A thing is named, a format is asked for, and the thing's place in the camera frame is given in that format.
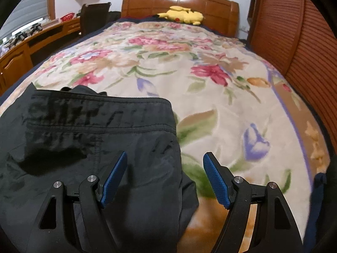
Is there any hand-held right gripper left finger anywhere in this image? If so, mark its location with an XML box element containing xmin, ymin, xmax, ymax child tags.
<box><xmin>31</xmin><ymin>151</ymin><xmax>128</xmax><ymax>253</ymax></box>

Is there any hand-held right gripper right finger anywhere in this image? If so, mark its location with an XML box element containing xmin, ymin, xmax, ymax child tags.
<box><xmin>202</xmin><ymin>151</ymin><xmax>303</xmax><ymax>253</ymax></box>

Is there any dark grey zip jacket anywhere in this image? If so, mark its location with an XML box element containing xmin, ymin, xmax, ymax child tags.
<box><xmin>0</xmin><ymin>82</ymin><xmax>199</xmax><ymax>253</ymax></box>

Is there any floral blanket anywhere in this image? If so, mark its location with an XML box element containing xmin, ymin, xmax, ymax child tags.
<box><xmin>0</xmin><ymin>21</ymin><xmax>331</xmax><ymax>253</ymax></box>

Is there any wooden desk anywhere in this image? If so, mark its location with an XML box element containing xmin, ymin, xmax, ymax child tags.
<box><xmin>0</xmin><ymin>17</ymin><xmax>82</xmax><ymax>96</ymax></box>

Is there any dark brown chair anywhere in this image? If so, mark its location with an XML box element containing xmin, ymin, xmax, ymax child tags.
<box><xmin>79</xmin><ymin>2</ymin><xmax>112</xmax><ymax>36</ymax></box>

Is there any wooden louvered wardrobe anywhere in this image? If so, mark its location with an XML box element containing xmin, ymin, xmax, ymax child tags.
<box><xmin>247</xmin><ymin>0</ymin><xmax>337</xmax><ymax>149</ymax></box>

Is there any yellow plush toy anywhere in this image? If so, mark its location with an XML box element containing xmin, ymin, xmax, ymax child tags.
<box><xmin>157</xmin><ymin>6</ymin><xmax>205</xmax><ymax>26</ymax></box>

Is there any black stand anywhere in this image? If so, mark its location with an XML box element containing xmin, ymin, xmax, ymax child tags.
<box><xmin>10</xmin><ymin>31</ymin><xmax>27</xmax><ymax>46</ymax></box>
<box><xmin>27</xmin><ymin>23</ymin><xmax>43</xmax><ymax>35</ymax></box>

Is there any wooden bed headboard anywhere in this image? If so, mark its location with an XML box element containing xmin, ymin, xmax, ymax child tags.
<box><xmin>120</xmin><ymin>0</ymin><xmax>240</xmax><ymax>37</ymax></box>

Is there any grey window blind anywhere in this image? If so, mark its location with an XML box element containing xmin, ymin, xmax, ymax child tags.
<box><xmin>3</xmin><ymin>0</ymin><xmax>50</xmax><ymax>37</ymax></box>

